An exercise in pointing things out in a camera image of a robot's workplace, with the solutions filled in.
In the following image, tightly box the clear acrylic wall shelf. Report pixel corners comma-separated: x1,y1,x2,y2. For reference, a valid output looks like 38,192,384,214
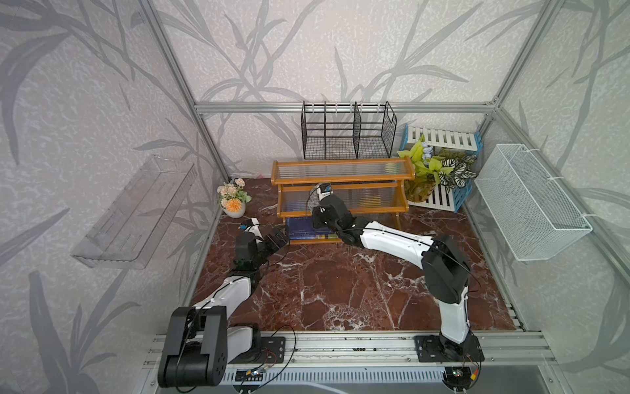
71,155,198,270

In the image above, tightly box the flower pot with orange flowers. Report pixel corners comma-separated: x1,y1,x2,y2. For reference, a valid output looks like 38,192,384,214
217,178,252,218

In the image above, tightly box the black wire rack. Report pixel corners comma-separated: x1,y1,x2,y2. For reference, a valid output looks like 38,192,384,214
300,102,398,160

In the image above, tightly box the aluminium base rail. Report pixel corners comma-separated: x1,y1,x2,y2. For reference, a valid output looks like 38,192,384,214
142,331,559,369

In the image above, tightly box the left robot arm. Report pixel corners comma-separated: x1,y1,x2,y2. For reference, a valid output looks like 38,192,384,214
157,223,290,393

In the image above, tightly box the orange wooden bookshelf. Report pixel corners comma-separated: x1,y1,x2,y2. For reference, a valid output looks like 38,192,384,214
271,158,415,245

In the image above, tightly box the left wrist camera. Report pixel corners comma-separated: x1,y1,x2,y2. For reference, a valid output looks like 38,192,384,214
240,218,262,239

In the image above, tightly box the green potted plant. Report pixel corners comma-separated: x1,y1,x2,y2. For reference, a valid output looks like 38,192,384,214
397,137,447,203

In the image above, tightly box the variegated dark leaf plant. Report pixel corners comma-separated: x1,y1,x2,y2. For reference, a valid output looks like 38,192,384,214
439,151,477,190

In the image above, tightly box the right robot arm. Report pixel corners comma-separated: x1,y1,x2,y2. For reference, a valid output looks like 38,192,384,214
307,193,485,364

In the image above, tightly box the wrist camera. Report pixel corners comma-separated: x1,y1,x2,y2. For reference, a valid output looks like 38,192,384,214
240,218,262,239
316,182,333,200

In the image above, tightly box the white slatted crate blue frame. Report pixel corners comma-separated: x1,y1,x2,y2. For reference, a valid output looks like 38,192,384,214
398,125,482,212

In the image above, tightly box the grey fluffy cloth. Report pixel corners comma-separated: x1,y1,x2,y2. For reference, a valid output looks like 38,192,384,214
306,185,320,213

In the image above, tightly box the white mesh wall basket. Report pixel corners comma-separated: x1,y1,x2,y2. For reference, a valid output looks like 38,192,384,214
475,144,592,262

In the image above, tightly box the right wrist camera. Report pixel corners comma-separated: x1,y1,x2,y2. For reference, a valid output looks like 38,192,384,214
316,182,333,200

